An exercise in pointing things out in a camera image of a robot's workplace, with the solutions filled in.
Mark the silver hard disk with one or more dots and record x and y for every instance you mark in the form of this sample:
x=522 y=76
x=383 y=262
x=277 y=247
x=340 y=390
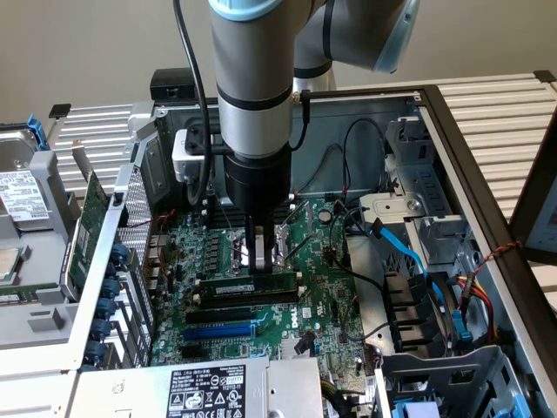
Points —
x=22 y=193

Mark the green graphics card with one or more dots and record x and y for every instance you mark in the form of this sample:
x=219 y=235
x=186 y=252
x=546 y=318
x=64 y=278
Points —
x=87 y=226

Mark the blue expansion slot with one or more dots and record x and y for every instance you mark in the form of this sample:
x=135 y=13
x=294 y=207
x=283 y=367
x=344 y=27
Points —
x=217 y=333

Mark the short black expansion slot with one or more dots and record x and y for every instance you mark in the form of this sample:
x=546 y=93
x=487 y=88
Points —
x=191 y=352

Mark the grey metal disk bay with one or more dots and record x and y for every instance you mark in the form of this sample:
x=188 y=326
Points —
x=457 y=370

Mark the blue slot retainer knob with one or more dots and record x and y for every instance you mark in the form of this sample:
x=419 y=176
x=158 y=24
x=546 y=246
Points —
x=94 y=350
x=119 y=254
x=112 y=287
x=101 y=327
x=105 y=307

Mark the silver metal disk bay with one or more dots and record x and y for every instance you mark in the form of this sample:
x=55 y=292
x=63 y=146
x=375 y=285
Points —
x=418 y=183

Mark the metal socket cover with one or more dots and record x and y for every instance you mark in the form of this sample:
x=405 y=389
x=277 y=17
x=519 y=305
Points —
x=307 y=209

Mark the blue disk bracket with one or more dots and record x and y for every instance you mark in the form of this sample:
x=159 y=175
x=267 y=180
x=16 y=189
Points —
x=38 y=132

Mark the small silver heat sink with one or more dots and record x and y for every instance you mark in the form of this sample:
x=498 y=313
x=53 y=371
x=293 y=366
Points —
x=287 y=348

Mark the silver drive bracket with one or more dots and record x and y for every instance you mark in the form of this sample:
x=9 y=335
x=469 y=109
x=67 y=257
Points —
x=391 y=204

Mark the silver power supply with label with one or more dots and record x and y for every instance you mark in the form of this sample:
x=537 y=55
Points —
x=143 y=385

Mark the green RAM stick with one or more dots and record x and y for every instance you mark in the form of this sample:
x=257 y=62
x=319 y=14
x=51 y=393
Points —
x=17 y=296
x=226 y=288

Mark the round coin battery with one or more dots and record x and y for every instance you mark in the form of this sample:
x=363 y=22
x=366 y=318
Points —
x=324 y=215

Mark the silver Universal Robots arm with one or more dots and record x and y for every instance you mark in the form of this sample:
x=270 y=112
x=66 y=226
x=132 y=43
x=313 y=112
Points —
x=252 y=65

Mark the CPU socket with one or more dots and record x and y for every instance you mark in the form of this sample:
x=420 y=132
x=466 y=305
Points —
x=281 y=250

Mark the black framed monitor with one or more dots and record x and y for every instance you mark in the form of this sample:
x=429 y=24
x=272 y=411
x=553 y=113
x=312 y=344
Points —
x=544 y=226

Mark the grey parts rack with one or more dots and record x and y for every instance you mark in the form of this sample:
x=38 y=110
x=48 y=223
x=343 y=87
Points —
x=45 y=191

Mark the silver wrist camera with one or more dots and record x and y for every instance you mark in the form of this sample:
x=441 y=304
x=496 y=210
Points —
x=183 y=161

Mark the thin metal locking lever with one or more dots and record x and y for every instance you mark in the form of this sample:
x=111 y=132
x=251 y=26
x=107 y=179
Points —
x=226 y=219
x=304 y=246

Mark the green Dell motherboard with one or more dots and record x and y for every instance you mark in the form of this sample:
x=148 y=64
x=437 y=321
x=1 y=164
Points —
x=317 y=261

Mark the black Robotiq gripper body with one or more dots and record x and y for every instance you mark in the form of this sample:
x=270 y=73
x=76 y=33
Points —
x=257 y=183

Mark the black box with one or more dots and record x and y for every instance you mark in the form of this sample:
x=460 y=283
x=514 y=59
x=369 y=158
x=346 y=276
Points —
x=169 y=82

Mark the black table end cap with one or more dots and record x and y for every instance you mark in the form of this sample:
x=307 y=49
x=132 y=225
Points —
x=545 y=76
x=59 y=110

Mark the blue plastic clip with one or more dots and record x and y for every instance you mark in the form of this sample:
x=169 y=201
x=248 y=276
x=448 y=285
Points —
x=461 y=328

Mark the blue drive caddy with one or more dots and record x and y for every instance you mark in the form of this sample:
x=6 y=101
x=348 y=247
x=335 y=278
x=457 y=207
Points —
x=418 y=410

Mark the black fan shroud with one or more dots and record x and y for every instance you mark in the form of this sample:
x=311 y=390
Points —
x=409 y=313

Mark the silver CPU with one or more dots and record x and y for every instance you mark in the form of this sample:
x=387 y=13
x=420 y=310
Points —
x=9 y=262

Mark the open PC case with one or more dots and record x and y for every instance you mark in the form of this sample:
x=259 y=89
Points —
x=348 y=109

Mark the long black expansion slot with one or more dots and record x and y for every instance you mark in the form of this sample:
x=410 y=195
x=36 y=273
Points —
x=217 y=316

